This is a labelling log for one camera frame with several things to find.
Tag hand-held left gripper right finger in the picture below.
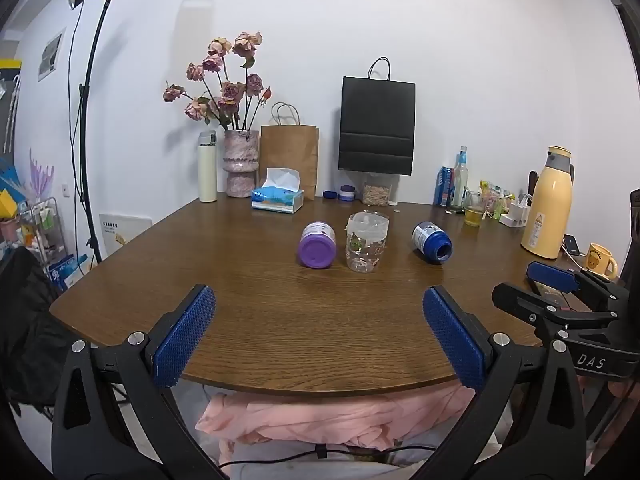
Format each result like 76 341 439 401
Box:
400 285 587 480

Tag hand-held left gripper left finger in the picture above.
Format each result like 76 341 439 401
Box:
51 284 231 480

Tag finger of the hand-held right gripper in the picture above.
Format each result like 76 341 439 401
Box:
526 260 631 312
492 282 622 346

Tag purple cup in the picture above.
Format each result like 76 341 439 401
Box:
298 222 337 269

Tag yellow mug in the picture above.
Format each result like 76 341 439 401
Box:
584 243 619 281

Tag white power strip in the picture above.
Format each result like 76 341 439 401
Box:
500 194 534 228

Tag yellow thermos jug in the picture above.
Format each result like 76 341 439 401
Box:
520 146 576 260

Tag small colourful bottles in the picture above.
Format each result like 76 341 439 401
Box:
480 180 516 221

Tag glass of yellow drink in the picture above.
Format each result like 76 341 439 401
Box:
464 191 487 227

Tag white flat box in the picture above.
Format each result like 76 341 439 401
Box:
99 213 152 257

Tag clear glass bottle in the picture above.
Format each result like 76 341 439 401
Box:
450 146 470 211

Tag blue drink can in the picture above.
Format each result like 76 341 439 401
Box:
435 166 455 207

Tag blue packet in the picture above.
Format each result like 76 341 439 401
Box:
47 254 90 291

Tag pink cloth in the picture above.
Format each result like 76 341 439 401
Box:
195 382 507 453

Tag glass jar of oats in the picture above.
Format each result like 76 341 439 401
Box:
362 175 392 207

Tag blue tissue box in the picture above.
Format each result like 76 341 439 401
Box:
251 168 305 214

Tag white thermos bottle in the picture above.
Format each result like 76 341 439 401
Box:
198 130 218 203

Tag pink marbled vase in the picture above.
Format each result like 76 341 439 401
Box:
223 130 260 198

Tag brown paper bag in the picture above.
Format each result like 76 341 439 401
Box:
259 102 320 201

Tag purple plastic flowers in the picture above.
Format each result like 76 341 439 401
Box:
27 149 55 202

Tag black paper bag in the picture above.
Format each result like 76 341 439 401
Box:
338 57 417 177

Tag black light stand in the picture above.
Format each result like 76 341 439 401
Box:
75 0 117 266

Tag dried pink roses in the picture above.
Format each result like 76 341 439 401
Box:
163 31 275 132

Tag black cable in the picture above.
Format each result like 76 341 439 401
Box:
219 442 441 467

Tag wire storage rack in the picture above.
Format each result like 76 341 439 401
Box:
20 197 67 267

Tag wall picture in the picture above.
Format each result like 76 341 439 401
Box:
37 27 67 82

